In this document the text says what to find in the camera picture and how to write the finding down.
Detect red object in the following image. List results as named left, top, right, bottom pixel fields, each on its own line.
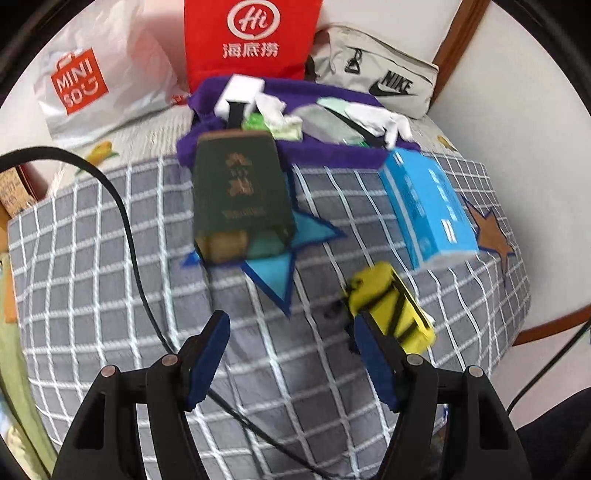
left=18, top=164, right=51, bottom=201

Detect yellow pouch with black straps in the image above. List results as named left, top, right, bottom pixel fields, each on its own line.
left=342, top=261, right=437, bottom=356

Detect grey grid bedsheet with stars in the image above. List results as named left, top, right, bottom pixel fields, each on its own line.
left=7, top=148, right=532, bottom=480

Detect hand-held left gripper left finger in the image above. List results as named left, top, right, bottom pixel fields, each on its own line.
left=51, top=311, right=230, bottom=480

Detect thick black cable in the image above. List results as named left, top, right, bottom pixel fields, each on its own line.
left=0, top=147, right=345, bottom=480

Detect thin black strap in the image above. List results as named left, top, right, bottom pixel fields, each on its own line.
left=323, top=104, right=389, bottom=151

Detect person's dark trouser leg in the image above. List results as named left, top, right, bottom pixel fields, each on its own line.
left=515, top=388, right=591, bottom=480

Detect clear plastic packet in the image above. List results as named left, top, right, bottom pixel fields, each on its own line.
left=293, top=97, right=370, bottom=146

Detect pale green packet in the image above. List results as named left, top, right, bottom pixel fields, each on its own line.
left=272, top=122, right=305, bottom=141

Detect yellow green cloth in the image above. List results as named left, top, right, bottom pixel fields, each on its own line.
left=0, top=258, right=58, bottom=476

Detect red paper bag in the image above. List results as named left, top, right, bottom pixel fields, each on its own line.
left=184, top=0, right=324, bottom=93

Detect wooden headboard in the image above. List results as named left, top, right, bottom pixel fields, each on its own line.
left=431, top=0, right=491, bottom=79

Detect beige waist bag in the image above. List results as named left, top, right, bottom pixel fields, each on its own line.
left=307, top=25, right=440, bottom=120

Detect purple plush cloth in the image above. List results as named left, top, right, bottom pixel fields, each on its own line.
left=177, top=76, right=421, bottom=174

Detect white box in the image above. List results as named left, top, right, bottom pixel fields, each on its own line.
left=213, top=74, right=265, bottom=118

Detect cardboard box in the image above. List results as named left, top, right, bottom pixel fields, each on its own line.
left=0, top=166, right=40, bottom=222

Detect white plastic shopping bag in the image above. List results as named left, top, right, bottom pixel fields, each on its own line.
left=34, top=0, right=185, bottom=148

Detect white gloves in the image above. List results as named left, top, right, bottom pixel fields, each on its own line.
left=344, top=102, right=414, bottom=148

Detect black watch strap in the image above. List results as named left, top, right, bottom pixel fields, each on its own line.
left=225, top=102, right=247, bottom=132

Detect wooden bed rail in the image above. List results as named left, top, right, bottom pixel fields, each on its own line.
left=512, top=318, right=591, bottom=348

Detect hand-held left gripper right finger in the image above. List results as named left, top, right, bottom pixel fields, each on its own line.
left=352, top=310, right=534, bottom=480

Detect blue tissue pack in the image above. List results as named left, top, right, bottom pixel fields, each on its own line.
left=379, top=148, right=481, bottom=272

